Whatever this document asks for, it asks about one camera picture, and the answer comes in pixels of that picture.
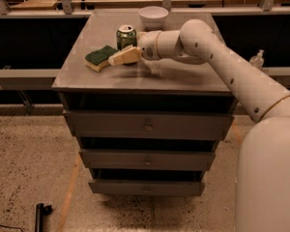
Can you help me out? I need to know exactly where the black floor post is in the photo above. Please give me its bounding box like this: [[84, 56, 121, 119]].
[[35, 203, 52, 232]]

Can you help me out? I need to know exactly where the grey drawer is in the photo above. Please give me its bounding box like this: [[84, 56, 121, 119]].
[[64, 110, 233, 140], [89, 179, 205, 196], [80, 149, 216, 171]]

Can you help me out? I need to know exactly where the middle grey drawer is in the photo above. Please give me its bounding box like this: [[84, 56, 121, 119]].
[[80, 149, 216, 171]]

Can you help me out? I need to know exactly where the black floor cable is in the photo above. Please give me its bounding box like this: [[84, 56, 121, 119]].
[[0, 216, 25, 232]]

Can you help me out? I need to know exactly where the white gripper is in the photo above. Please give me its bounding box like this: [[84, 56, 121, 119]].
[[108, 31, 160, 66]]

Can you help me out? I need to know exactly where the white ceramic bowl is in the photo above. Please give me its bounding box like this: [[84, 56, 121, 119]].
[[138, 6, 168, 30]]

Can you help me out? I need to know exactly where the bottom grey drawer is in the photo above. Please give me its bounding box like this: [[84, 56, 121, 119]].
[[89, 179, 205, 196]]

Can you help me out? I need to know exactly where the top grey drawer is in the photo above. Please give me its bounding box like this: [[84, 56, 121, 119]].
[[64, 110, 233, 140]]

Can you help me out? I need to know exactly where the grey drawer cabinet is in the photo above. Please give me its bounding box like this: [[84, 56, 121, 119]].
[[53, 11, 237, 183]]

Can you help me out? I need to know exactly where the green soda can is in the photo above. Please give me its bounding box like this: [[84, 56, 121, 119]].
[[116, 24, 137, 50]]

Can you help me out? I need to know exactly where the clear plastic bottle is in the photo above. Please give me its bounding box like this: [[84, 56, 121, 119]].
[[249, 49, 264, 69]]

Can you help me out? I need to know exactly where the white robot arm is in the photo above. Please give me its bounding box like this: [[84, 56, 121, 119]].
[[109, 19, 290, 232]]

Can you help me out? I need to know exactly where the grey metal railing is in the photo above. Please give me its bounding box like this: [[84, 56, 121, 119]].
[[0, 0, 290, 92]]

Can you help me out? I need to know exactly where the green and yellow sponge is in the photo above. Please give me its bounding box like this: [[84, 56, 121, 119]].
[[84, 45, 117, 72]]

